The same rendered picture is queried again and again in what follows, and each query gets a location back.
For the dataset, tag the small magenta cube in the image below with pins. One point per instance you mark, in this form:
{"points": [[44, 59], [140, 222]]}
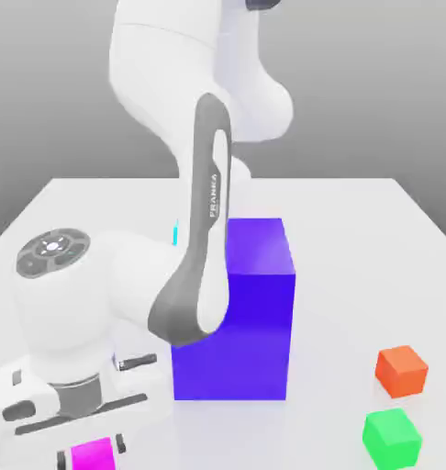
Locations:
{"points": [[92, 455]]}

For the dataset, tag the small orange cube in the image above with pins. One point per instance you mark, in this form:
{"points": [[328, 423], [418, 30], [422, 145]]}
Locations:
{"points": [[401, 371]]}

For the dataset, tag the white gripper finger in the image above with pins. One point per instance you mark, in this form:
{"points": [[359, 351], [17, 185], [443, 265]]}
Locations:
{"points": [[120, 443], [61, 460]]}

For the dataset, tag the small green cube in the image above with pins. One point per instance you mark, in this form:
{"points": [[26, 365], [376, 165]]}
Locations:
{"points": [[392, 440]]}

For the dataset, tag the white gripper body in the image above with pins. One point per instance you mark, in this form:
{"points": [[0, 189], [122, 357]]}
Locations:
{"points": [[98, 426]]}

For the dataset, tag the small cyan cube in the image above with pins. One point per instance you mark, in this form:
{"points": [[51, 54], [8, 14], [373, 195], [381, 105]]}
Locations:
{"points": [[175, 235]]}

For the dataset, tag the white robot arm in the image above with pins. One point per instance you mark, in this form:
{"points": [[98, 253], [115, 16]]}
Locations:
{"points": [[160, 91]]}

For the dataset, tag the large blue box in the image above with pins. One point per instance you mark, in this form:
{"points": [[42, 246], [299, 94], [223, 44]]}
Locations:
{"points": [[252, 330]]}

